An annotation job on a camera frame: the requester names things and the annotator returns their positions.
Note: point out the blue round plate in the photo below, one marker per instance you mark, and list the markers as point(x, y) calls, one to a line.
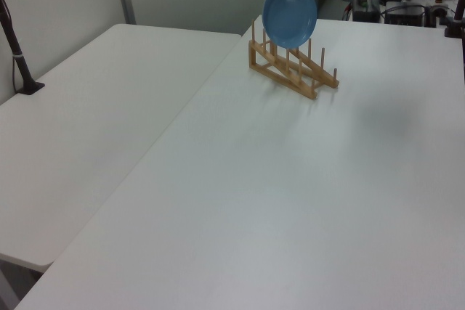
point(289, 14)

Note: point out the black electronics box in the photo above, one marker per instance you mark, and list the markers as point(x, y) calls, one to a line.
point(367, 10)

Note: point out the black clamp stand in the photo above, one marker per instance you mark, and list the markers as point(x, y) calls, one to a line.
point(457, 16)

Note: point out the black camera stand pole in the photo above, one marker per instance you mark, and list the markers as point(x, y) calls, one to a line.
point(16, 56)

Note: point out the wooden plate rack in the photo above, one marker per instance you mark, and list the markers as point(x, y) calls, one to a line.
point(290, 67)

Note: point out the black control device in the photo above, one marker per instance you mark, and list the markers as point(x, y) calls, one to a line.
point(405, 16)

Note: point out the white zip tie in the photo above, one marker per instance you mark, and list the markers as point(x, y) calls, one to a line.
point(18, 56)

